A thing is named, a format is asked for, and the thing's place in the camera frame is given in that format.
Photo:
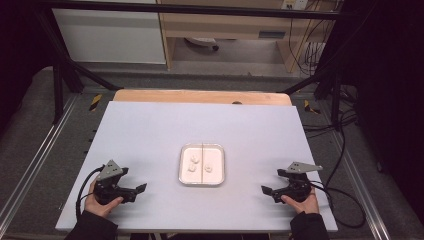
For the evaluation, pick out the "person's right hand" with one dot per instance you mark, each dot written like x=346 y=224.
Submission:
x=305 y=206

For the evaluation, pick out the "aluminium rail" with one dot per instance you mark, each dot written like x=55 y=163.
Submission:
x=40 y=153
x=360 y=186

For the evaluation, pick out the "white square tray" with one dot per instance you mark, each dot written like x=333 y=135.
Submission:
x=215 y=156

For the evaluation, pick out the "black metal stand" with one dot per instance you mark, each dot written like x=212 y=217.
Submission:
x=61 y=80
x=330 y=83

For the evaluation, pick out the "person's left hand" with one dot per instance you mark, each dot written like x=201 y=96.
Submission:
x=98 y=207

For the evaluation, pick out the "white cotton ball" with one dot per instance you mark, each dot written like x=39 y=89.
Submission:
x=192 y=167
x=208 y=167

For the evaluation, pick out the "wooden skewer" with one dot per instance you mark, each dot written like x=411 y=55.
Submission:
x=202 y=153

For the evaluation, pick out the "yellow black tape strip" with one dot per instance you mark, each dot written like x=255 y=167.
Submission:
x=310 y=107
x=95 y=102

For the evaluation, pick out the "wooden desk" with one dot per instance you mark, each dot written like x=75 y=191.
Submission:
x=226 y=25

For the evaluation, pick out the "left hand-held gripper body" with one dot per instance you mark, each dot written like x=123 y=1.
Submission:
x=107 y=191

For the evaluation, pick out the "white cabinet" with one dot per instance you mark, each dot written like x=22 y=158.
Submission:
x=110 y=36

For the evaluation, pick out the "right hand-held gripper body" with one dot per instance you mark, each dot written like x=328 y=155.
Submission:
x=300 y=186

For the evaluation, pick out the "black metal frame bar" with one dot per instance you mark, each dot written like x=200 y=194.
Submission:
x=200 y=9

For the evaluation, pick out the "white power strip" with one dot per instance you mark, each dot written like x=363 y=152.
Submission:
x=295 y=4

